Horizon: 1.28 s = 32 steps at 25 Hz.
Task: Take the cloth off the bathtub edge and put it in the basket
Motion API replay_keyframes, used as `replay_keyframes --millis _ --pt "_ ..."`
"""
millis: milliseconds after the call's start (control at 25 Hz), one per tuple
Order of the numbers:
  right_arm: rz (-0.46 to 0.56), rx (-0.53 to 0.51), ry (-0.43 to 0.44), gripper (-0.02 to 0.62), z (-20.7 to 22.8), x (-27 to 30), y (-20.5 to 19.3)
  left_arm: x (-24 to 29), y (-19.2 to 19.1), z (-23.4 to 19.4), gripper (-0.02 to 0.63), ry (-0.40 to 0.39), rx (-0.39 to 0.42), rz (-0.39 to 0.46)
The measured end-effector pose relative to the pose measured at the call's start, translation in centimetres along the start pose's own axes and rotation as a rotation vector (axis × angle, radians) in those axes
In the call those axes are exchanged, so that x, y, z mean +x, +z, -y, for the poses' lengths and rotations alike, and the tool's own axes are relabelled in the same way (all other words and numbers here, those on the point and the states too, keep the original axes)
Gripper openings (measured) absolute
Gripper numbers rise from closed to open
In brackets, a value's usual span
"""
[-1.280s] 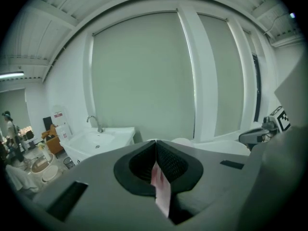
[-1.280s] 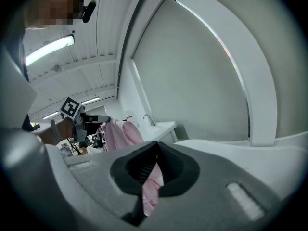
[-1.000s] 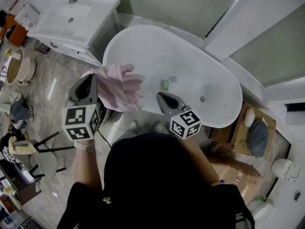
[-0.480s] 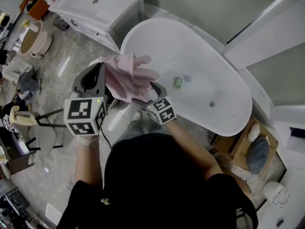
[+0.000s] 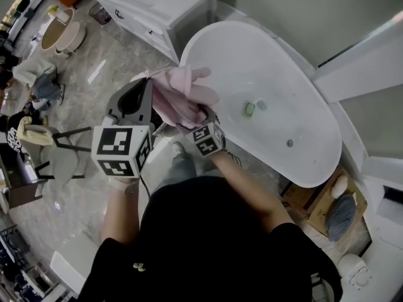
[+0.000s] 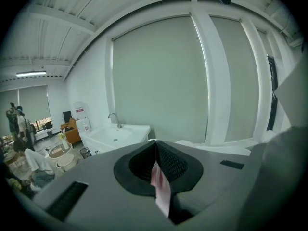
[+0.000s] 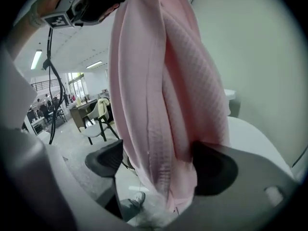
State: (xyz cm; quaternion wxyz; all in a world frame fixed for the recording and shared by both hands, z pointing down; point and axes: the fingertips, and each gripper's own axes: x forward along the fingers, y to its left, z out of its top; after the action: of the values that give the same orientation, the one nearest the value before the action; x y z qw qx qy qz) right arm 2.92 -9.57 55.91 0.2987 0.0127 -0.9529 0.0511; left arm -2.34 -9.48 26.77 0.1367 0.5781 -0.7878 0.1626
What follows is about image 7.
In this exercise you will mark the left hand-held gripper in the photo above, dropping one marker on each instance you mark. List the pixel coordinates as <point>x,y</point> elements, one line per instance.
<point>68,3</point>

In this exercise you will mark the person's grey jeans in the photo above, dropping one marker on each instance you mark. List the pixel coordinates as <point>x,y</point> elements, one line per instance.
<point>131,212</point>

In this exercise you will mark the pink waffle-textured towel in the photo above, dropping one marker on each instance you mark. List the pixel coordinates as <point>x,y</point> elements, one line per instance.
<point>149,80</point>

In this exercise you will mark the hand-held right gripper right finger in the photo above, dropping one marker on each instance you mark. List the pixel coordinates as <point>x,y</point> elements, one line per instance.
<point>240,201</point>

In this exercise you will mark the pale wristband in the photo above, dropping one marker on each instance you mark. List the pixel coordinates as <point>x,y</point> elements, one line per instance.
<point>36,14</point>

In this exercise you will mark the grey chair with black legs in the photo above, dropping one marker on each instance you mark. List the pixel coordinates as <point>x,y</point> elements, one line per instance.
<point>95,130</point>

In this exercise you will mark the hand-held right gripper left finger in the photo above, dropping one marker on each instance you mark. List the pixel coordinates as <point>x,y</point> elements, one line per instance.
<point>60,189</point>

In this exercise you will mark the person's left shoe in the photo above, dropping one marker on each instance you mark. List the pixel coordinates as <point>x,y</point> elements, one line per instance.
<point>139,198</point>

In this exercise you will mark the yellow towel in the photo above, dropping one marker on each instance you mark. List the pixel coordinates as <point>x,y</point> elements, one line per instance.
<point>103,106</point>

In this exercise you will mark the dark wooden desk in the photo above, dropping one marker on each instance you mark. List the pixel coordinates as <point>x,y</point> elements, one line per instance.
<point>79,112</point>

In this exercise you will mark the ceiling light bar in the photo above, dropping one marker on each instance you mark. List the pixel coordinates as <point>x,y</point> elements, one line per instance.
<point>36,59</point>
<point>93,64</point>

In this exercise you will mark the person's left forearm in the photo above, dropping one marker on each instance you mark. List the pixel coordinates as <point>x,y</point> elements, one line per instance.
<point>21,37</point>

